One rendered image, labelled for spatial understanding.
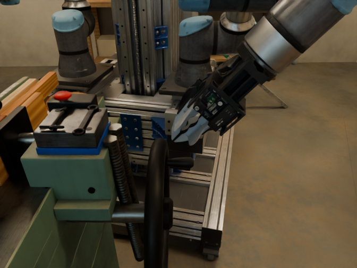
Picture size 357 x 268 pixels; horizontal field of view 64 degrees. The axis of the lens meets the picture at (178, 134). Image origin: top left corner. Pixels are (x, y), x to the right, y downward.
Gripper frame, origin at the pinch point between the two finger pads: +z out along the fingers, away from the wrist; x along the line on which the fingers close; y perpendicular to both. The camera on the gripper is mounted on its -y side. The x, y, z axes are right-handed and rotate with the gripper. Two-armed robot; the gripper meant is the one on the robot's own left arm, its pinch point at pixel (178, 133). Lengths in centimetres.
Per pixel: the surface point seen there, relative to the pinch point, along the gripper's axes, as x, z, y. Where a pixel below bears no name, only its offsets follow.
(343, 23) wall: 125, -64, -374
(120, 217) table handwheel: 1.5, 16.0, 10.2
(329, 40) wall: 129, -40, -372
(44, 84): -31.8, 25.9, -19.0
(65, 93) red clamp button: -20.2, 6.2, 3.6
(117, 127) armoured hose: -9.5, 4.5, 4.1
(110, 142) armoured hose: -8.8, 4.3, 8.9
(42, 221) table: -9.2, 16.8, 18.8
